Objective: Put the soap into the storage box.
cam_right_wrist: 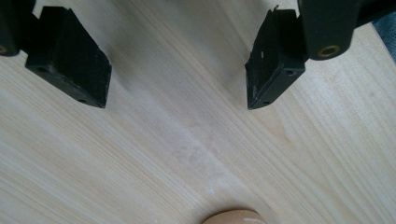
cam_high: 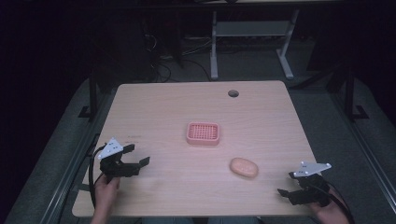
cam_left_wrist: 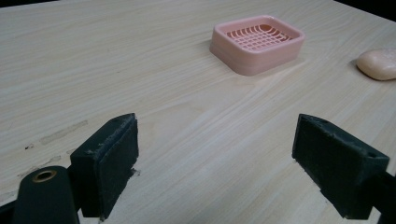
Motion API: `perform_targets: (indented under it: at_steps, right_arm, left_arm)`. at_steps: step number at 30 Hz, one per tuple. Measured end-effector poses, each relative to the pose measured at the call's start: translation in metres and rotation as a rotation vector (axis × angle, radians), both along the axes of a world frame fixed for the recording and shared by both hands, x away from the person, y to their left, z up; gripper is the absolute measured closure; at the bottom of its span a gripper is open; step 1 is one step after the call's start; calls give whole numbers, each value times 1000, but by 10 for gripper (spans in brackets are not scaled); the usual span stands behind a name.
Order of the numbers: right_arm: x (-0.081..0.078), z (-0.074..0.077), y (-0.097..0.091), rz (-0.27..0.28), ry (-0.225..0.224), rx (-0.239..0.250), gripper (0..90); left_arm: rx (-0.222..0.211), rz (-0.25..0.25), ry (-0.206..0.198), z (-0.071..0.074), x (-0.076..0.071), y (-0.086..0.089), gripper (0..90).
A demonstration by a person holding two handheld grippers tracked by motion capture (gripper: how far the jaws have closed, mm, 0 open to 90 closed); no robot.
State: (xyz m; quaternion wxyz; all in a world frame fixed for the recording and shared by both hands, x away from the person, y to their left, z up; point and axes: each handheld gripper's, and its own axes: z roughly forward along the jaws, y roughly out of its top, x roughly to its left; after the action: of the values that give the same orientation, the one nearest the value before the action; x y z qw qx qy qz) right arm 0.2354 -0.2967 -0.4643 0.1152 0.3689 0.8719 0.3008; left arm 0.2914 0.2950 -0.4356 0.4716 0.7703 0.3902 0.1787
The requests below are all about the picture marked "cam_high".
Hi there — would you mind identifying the white metal desk frame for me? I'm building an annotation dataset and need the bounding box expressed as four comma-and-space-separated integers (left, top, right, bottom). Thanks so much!
209, 8, 301, 80

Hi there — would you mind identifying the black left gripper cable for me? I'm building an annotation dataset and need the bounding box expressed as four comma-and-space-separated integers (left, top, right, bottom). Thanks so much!
88, 143, 108, 209

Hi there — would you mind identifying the person's right hand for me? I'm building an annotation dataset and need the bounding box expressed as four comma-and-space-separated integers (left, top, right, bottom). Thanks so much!
309, 189, 351, 224

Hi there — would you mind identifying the tangle of floor cables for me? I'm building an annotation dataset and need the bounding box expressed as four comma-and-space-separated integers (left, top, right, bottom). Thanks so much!
141, 21, 214, 83

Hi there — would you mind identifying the black metal stand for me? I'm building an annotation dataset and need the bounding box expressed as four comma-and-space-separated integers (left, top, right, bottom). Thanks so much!
342, 63, 371, 123
78, 72, 99, 123

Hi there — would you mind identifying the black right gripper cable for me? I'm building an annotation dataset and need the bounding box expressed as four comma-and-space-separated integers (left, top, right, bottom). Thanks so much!
325, 180, 357, 224

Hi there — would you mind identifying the person's left hand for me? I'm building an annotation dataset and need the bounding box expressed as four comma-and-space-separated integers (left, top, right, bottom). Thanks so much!
93, 176, 121, 217

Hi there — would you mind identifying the pink soap dish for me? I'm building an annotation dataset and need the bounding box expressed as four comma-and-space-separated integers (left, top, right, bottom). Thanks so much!
186, 121, 221, 147

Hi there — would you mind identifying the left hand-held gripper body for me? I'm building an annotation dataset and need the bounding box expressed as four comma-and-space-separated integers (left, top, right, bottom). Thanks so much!
97, 136, 142, 183

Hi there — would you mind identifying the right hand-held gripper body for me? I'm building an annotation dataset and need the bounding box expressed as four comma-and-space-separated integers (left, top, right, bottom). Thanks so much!
289, 161, 332, 208

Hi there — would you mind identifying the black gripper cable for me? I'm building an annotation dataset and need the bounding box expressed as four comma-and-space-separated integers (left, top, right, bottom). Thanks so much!
325, 180, 357, 224
88, 143, 108, 209

